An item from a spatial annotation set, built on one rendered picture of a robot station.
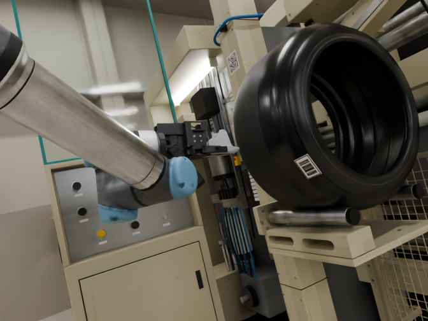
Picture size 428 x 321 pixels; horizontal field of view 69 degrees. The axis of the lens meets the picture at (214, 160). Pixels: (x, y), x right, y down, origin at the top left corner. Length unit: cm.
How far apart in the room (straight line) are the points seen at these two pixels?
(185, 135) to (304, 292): 77
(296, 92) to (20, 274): 401
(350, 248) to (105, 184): 59
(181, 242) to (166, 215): 13
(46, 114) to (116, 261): 92
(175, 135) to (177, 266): 73
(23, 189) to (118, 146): 399
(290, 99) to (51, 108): 55
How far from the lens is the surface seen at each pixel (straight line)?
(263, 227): 109
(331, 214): 88
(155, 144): 68
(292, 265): 122
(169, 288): 133
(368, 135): 127
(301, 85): 82
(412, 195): 107
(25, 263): 441
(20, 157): 450
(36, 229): 440
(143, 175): 51
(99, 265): 127
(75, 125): 44
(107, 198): 64
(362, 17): 136
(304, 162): 78
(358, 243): 86
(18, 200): 442
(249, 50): 127
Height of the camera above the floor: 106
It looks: 4 degrees up
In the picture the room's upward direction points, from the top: 14 degrees counter-clockwise
